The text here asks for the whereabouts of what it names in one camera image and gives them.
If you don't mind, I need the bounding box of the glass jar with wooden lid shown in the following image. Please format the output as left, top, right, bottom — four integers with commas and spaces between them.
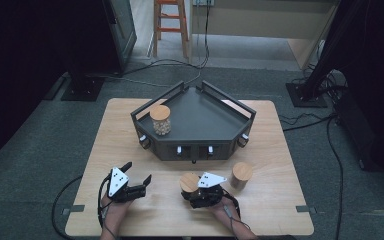
179, 172, 202, 195
149, 104, 173, 137
230, 161, 254, 191

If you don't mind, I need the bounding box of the black floor cable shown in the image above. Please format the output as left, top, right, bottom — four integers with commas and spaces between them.
50, 174, 84, 240
86, 0, 211, 88
325, 114, 345, 240
278, 111, 336, 133

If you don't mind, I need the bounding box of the black metal stand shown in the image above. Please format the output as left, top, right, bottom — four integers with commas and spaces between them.
60, 59, 106, 102
285, 0, 368, 109

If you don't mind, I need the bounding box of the person's left hand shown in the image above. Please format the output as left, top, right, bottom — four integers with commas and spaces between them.
99, 195, 133, 221

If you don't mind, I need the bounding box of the left hand-held gripper cable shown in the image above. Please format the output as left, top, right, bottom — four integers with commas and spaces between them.
96, 174, 114, 239

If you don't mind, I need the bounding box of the orange wooden step ladder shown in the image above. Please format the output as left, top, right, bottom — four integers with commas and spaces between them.
152, 0, 190, 60

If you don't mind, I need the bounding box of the hand-held gripper cable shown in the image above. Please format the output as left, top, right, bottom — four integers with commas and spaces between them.
96, 174, 114, 239
221, 188, 252, 232

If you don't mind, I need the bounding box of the grey tape strip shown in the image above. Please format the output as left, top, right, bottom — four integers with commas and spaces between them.
295, 205, 318, 215
60, 204, 86, 216

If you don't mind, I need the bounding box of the person's right hand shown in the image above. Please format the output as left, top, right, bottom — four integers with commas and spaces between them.
209, 197, 241, 224

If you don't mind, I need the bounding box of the right hand-held gripper cable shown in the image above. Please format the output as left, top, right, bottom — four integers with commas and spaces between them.
221, 188, 252, 232

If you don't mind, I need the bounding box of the dark equipment box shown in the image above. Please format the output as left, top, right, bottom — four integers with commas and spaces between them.
334, 88, 384, 183

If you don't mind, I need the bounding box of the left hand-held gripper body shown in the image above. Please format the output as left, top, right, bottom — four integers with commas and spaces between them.
107, 166, 147, 204

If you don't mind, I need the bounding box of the dark grey corner storage rack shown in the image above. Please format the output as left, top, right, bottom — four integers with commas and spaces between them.
130, 79, 258, 165

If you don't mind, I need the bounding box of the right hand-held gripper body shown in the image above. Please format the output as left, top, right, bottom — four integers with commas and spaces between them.
186, 171, 229, 210

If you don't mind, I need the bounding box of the beige wooden cabinet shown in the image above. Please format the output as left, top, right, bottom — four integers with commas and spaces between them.
189, 0, 343, 70

